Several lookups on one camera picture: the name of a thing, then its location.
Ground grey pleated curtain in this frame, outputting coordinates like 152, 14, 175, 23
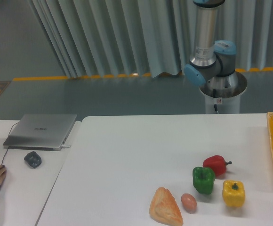
30, 0, 273, 78

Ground green bell pepper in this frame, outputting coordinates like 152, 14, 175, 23
193, 167, 216, 195

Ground dark grey small device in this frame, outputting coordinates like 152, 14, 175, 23
24, 151, 42, 169

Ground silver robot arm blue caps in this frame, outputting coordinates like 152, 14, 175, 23
183, 0, 236, 87

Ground silver closed laptop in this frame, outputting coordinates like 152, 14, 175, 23
3, 114, 77, 151

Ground brown egg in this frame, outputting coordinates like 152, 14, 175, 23
181, 193, 197, 211

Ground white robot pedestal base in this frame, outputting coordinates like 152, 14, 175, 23
200, 72, 248, 114

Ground triangular golden bread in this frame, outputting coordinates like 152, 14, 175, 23
149, 187, 183, 226

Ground red bell pepper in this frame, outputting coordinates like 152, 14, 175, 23
203, 155, 232, 177

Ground thin black mouse cable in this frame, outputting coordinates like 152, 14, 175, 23
0, 119, 21, 167

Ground yellow bell pepper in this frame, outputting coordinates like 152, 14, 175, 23
222, 180, 246, 208

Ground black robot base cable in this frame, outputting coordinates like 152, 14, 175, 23
212, 89, 220, 114

